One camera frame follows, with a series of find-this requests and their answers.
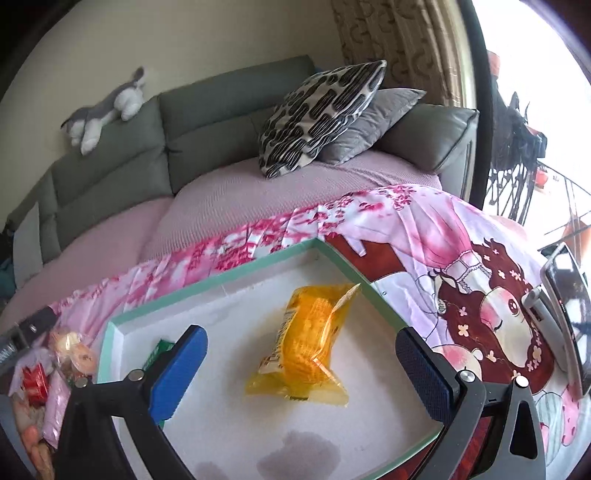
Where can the beige patterned curtain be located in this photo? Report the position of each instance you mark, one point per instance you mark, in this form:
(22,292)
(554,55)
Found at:
(401,41)

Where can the dark balcony furniture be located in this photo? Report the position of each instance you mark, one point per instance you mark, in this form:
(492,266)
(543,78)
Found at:
(515,143)

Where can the green snack packet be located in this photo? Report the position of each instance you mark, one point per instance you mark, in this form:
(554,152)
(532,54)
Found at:
(159,353)

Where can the clear bun packet red label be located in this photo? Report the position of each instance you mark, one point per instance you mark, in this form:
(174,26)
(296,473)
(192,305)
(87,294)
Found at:
(76,353)

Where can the white tray with green rim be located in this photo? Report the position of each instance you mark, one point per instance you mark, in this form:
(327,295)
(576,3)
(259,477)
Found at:
(240,300)

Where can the grey pillow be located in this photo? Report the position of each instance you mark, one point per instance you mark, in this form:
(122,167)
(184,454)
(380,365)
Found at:
(364,129)

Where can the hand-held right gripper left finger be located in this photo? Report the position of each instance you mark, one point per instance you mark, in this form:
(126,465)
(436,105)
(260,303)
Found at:
(178,369)

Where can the smartphone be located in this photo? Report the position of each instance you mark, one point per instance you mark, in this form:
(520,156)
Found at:
(565,304)

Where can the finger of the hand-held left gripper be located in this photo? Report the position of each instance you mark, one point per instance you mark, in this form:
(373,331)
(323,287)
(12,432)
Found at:
(39,325)

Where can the silver phone stand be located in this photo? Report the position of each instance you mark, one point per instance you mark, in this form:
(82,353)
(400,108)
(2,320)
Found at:
(538,304)

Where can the light grey cushion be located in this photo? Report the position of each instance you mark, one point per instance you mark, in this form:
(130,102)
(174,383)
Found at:
(27,244)

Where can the grey-green sofa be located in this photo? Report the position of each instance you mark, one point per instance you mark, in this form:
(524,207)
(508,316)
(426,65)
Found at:
(207,120)

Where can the grey husky plush toy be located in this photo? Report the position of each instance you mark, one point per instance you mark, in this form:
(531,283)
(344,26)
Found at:
(115,106)

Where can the dark window frame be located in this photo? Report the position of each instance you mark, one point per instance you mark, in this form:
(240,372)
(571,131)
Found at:
(480,92)

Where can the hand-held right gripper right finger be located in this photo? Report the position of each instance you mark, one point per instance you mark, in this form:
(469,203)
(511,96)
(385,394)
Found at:
(422,369)

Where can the pink printed blanket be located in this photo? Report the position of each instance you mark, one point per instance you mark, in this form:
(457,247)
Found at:
(461,258)

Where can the teal cloth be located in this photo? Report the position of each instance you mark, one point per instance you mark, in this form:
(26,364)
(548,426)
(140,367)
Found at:
(5,277)

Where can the yellow snack packet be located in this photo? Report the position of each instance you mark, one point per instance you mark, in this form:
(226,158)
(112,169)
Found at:
(304,341)

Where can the black and white patterned pillow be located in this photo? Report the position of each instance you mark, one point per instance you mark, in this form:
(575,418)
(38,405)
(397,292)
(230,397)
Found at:
(314,115)

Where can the pink snack packet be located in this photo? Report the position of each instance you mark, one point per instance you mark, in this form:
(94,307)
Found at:
(56,406)

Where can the black bag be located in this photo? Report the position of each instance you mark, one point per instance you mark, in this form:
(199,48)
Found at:
(5,237)

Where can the pink sofa cover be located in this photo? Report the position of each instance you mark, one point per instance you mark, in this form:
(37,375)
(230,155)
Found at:
(231,203)

